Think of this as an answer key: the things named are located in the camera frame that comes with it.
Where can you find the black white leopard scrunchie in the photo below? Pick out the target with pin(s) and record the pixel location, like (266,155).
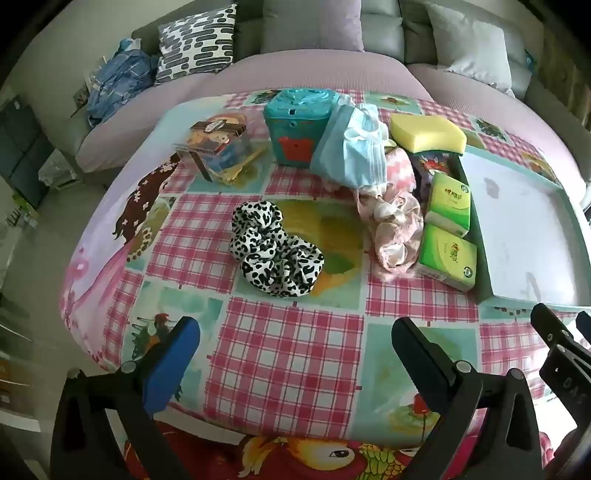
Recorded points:
(272,258)

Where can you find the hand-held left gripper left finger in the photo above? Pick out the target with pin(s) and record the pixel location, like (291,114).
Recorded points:
(171,364)

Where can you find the blue clothes pile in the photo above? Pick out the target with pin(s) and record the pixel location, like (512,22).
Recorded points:
(122,83)

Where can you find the pink floral cloth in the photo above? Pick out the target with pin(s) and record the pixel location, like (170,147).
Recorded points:
(397,230)

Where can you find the dark floral cloth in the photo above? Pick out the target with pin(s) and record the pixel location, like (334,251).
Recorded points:
(431,164)

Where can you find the light grey pillow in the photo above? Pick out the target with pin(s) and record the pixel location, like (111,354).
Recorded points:
(471,44)

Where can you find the teal plastic box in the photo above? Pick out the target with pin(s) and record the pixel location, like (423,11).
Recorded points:
(295,134)

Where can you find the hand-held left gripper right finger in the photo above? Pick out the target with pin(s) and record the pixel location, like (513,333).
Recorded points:
(415,350)

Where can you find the teal tray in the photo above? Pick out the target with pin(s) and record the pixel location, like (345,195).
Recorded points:
(521,221)

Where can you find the purple pillow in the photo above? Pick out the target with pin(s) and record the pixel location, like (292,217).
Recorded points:
(309,25)

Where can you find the beige patterned curtain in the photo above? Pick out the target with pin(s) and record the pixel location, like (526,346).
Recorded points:
(561,64)

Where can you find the grey sofa with purple seats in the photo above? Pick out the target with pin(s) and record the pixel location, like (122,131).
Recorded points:
(300,69)

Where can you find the dark cabinet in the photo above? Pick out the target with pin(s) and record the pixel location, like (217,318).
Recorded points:
(18,143)

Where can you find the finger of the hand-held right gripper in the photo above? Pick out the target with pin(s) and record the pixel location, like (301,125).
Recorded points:
(584,325)
(551,325)

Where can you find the blue face mask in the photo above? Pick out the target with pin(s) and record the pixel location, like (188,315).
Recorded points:
(351,147)

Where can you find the green tissue packet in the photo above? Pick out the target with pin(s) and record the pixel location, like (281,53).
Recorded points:
(450,203)
(445,256)

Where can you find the black white patterned pillow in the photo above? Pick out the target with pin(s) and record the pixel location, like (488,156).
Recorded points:
(194,44)

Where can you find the yellow sponge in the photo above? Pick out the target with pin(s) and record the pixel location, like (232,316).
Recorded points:
(425,131)

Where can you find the clear box with brown lid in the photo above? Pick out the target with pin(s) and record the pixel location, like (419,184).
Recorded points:
(212,141)

